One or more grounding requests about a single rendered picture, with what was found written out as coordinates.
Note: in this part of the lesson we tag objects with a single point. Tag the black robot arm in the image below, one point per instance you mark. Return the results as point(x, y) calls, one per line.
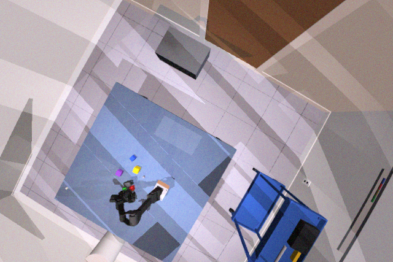
point(134, 215)

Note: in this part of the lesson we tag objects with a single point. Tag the yellow block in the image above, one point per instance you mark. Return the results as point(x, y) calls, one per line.
point(136, 169)

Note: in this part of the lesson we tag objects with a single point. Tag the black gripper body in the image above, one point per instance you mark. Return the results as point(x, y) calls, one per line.
point(129, 192)

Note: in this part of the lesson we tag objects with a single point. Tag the purple block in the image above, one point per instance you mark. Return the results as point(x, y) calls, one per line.
point(119, 172)

